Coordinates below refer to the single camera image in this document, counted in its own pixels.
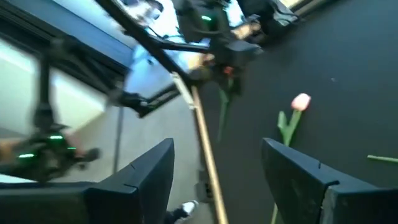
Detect black diagonal frame strut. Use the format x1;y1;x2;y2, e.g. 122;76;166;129
95;0;197;88

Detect person's shoe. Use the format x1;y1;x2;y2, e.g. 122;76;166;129
174;200;200;222

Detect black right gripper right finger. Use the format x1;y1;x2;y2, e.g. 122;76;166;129
262;138;398;224

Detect red artificial tulip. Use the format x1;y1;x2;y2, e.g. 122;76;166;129
216;65;236;143

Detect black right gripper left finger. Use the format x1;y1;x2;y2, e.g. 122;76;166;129
0;138;175;224

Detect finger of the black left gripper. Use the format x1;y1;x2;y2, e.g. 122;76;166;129
214;67;225;90
232;67;245;94

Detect black device with green lights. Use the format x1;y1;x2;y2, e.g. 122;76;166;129
0;124;102;184

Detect pink artificial tulip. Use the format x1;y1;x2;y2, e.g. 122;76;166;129
366;154;398;165
270;92;312;224

